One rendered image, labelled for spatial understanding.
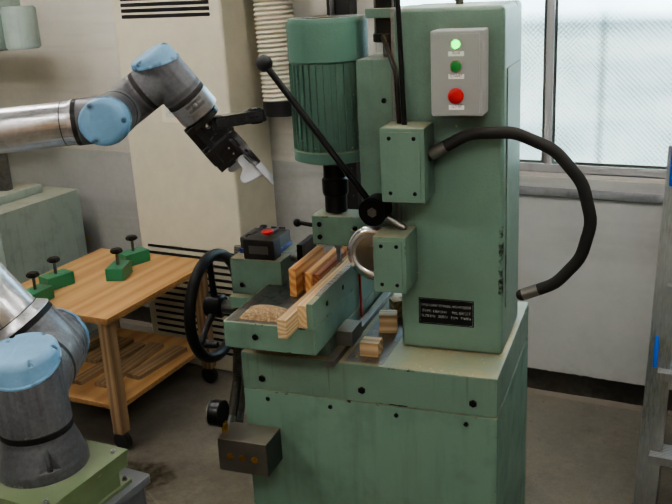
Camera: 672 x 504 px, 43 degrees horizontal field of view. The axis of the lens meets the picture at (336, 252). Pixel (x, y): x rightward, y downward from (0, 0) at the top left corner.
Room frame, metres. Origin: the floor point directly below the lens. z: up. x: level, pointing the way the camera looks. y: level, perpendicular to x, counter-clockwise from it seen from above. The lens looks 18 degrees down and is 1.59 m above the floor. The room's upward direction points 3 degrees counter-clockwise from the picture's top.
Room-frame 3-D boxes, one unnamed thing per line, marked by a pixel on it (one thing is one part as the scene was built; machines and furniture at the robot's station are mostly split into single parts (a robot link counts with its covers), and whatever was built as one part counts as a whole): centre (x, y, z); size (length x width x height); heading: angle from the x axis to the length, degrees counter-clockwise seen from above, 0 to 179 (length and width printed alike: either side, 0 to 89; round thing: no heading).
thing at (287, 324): (1.87, 0.01, 0.92); 0.59 x 0.02 x 0.04; 159
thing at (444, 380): (1.87, -0.12, 0.76); 0.57 x 0.45 x 0.09; 69
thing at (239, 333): (1.97, 0.09, 0.87); 0.61 x 0.30 x 0.06; 159
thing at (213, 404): (1.75, 0.28, 0.65); 0.06 x 0.04 x 0.08; 159
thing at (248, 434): (1.72, 0.22, 0.58); 0.12 x 0.08 x 0.08; 69
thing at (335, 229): (1.91, -0.02, 1.03); 0.14 x 0.07 x 0.09; 69
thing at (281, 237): (1.99, 0.17, 0.99); 0.13 x 0.11 x 0.06; 159
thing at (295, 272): (1.91, 0.07, 0.93); 0.18 x 0.02 x 0.07; 159
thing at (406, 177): (1.70, -0.15, 1.23); 0.09 x 0.08 x 0.15; 69
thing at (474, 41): (1.67, -0.25, 1.40); 0.10 x 0.06 x 0.16; 69
